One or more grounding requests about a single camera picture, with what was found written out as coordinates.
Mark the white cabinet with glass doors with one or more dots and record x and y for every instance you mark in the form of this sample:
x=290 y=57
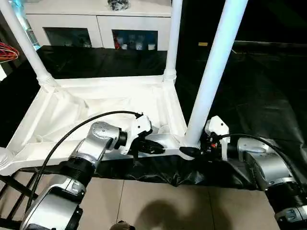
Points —
x=86 y=21

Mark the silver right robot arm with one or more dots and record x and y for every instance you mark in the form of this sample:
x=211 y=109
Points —
x=268 y=167

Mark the small yellow tag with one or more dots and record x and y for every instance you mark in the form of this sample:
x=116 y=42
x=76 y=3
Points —
x=203 y=44

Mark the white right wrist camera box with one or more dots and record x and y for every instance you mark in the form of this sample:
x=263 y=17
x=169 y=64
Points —
x=218 y=129

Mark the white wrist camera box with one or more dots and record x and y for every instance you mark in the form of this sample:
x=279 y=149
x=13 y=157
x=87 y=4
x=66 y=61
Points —
x=138 y=129
x=218 y=129

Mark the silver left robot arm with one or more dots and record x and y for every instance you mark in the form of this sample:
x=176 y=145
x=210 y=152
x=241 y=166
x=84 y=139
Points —
x=91 y=143

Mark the shiny ornament on cabinet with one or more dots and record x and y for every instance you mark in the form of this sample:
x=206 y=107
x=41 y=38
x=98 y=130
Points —
x=118 y=4

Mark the black metal stand frame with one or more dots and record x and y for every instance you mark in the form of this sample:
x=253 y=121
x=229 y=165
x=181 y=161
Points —
x=17 y=201

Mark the white plastic table leg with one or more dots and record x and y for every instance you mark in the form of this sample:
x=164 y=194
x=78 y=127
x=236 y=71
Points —
x=5 y=158
x=173 y=33
x=24 y=43
x=216 y=57

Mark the black work mat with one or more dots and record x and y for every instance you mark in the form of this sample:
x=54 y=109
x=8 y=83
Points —
x=259 y=96

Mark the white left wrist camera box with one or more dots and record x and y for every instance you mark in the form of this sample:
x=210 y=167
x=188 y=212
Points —
x=138 y=129

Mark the white plastic table top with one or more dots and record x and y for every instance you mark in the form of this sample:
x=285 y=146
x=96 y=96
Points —
x=72 y=100

